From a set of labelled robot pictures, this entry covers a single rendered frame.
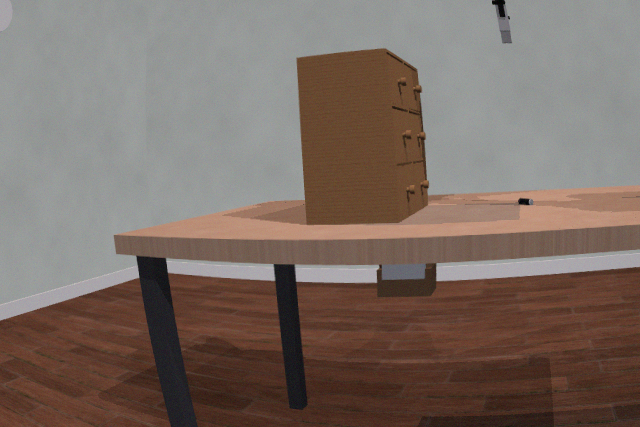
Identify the brown wooden chest of drawers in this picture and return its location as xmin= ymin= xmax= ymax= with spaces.
xmin=297 ymin=48 xmax=428 ymax=225

